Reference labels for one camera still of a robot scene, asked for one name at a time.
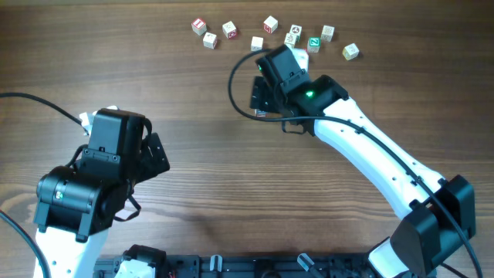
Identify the red Y letter block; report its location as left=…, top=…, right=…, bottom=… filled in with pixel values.
left=255, top=109, right=266, bottom=117

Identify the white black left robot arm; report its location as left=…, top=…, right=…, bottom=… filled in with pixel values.
left=34, top=107, right=170, bottom=277

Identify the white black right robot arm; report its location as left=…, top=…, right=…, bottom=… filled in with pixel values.
left=252, top=46, right=476, bottom=277

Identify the yellow edged star block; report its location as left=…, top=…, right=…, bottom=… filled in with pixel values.
left=283, top=32, right=298, bottom=49

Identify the teal edged picture block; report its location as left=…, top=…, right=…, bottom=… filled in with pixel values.
left=250, top=36, right=263, bottom=52

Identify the green Z letter block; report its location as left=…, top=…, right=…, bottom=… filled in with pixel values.
left=306, top=37, right=321, bottom=53

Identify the white ball picture block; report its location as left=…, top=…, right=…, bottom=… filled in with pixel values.
left=289, top=25, right=302, bottom=38

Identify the red M letter block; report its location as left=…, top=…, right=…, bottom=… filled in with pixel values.
left=263, top=15, right=279, bottom=34

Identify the yellow edged picture block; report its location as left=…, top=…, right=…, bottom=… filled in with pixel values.
left=320, top=25, right=335, bottom=42

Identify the yellow C letter block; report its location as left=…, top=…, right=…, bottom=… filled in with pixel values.
left=342, top=43, right=360, bottom=61

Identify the red number 6 block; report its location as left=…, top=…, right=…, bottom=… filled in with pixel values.
left=222, top=21, right=238, bottom=39

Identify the white number 2 block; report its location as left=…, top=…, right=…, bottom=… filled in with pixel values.
left=203, top=32, right=218, bottom=49

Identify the red I letter block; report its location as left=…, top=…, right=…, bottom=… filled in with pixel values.
left=191, top=18, right=207, bottom=36

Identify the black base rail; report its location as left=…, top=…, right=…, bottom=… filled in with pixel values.
left=93, top=245, right=380, bottom=278

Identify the black right camera cable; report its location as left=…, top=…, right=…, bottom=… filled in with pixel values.
left=227, top=48, right=486, bottom=278

